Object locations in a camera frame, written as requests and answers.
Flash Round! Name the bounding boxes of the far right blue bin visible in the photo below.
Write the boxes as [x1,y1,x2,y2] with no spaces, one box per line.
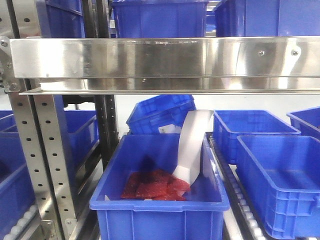
[286,106,320,140]

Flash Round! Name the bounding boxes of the upper shelf left blue bin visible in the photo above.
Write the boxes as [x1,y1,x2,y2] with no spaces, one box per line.
[35,0,86,39]

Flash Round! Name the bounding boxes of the white roller conveyor track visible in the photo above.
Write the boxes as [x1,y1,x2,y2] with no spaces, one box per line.
[206,132,268,240]

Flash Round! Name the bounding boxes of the upper shelf centre blue bin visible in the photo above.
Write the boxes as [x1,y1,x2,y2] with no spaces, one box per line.
[111,0,209,38]

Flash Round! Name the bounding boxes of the right front blue bin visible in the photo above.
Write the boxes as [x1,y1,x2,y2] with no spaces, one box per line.
[236,135,320,240]

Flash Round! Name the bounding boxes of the white curved paper strip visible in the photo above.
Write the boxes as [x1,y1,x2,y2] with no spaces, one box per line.
[173,109,214,185]

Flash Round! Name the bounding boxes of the left lower blue bin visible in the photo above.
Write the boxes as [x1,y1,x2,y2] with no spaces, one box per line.
[0,132,36,238]

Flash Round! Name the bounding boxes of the upper shelf right blue bin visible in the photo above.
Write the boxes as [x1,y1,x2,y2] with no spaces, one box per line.
[213,0,320,37]

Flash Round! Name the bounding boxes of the front centre blue bin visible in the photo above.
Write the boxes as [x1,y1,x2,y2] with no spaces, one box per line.
[89,134,230,240]

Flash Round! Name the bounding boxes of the left rear blue bin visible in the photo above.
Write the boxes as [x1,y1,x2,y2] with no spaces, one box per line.
[0,110,99,169]

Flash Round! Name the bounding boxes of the right rear blue bin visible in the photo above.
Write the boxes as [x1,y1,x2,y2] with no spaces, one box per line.
[212,110,301,165]

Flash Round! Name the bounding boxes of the shelf blue bin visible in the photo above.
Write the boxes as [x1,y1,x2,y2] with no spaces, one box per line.
[111,0,209,38]
[213,0,320,37]
[35,0,86,39]

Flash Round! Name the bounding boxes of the tilted blue bin behind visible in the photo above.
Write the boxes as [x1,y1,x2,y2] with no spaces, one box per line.
[126,94,196,135]

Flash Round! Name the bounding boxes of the stainless steel shelf rail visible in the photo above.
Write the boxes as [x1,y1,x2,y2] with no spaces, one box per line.
[10,36,320,95]

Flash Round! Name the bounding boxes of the perforated steel shelf upright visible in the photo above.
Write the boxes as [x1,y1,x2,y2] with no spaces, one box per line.
[8,79,78,240]

